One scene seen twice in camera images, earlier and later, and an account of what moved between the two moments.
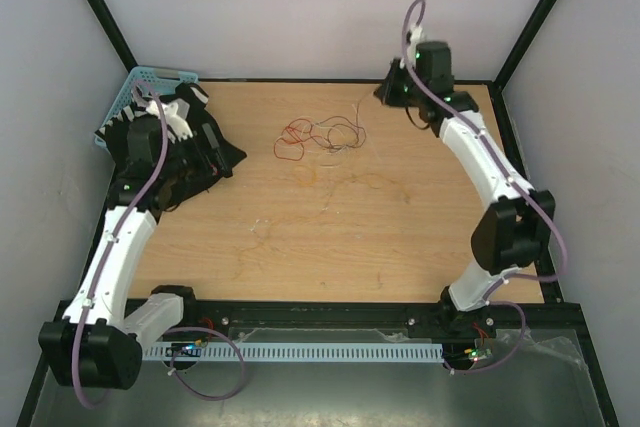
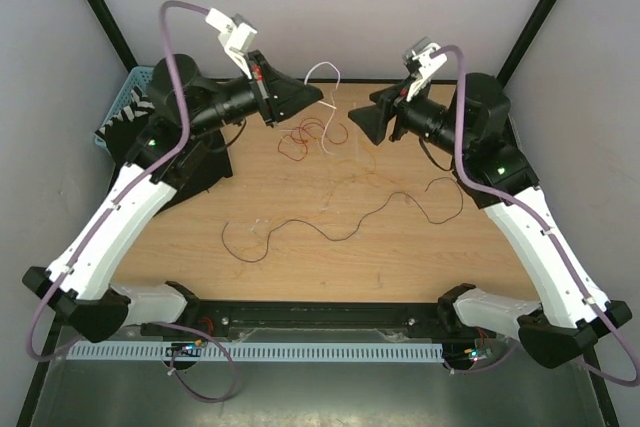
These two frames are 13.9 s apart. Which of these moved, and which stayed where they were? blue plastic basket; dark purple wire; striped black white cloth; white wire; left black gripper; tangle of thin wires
Moved: white wire; tangle of thin wires; left black gripper; dark purple wire
Stayed: striped black white cloth; blue plastic basket
